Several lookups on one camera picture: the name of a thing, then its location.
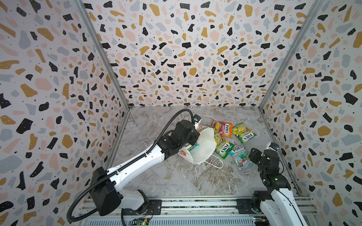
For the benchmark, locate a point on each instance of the orange pink Fox's candy bag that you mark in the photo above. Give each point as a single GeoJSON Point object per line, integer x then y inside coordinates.
{"type": "Point", "coordinates": [224, 129]}

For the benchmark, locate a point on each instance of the green Fox's candy bag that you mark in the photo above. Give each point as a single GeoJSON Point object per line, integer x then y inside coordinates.
{"type": "Point", "coordinates": [243, 133]}
{"type": "Point", "coordinates": [223, 146]}

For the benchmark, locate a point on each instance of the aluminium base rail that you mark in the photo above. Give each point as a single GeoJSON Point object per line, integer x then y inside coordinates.
{"type": "Point", "coordinates": [185, 211]}

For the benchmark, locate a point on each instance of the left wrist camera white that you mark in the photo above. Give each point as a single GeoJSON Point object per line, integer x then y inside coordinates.
{"type": "Point", "coordinates": [196, 120]}

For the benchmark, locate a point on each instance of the green snack packets in bag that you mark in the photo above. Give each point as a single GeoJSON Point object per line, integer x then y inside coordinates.
{"type": "Point", "coordinates": [193, 147]}

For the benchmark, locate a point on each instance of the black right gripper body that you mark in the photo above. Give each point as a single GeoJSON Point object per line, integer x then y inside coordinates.
{"type": "Point", "coordinates": [257, 156]}

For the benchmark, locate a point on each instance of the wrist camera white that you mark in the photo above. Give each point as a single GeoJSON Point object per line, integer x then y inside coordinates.
{"type": "Point", "coordinates": [196, 120]}
{"type": "Point", "coordinates": [273, 146]}

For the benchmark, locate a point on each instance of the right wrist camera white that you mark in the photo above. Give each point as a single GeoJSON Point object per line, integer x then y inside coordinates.
{"type": "Point", "coordinates": [273, 146]}

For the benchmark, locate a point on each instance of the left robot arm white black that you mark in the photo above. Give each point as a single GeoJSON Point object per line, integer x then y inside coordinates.
{"type": "Point", "coordinates": [110, 194]}

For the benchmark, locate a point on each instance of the teal mint Fox's candy bag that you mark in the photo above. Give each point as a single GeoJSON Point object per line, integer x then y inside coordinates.
{"type": "Point", "coordinates": [241, 157]}

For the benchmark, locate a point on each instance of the aluminium corner post left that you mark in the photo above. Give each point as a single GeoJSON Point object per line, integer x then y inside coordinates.
{"type": "Point", "coordinates": [98, 46]}

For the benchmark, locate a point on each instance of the aluminium corner post right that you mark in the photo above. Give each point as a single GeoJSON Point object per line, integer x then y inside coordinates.
{"type": "Point", "coordinates": [317, 5]}

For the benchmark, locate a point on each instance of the aluminium corner post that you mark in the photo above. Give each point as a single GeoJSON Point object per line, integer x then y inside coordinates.
{"type": "Point", "coordinates": [98, 46]}
{"type": "Point", "coordinates": [317, 5]}

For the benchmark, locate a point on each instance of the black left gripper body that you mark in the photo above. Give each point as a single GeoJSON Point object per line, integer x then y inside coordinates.
{"type": "Point", "coordinates": [191, 139]}

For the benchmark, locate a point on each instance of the white paper bag floral print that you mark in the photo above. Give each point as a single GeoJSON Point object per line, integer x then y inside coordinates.
{"type": "Point", "coordinates": [207, 146]}

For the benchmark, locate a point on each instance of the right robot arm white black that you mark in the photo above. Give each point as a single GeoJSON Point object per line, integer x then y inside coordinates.
{"type": "Point", "coordinates": [277, 203]}

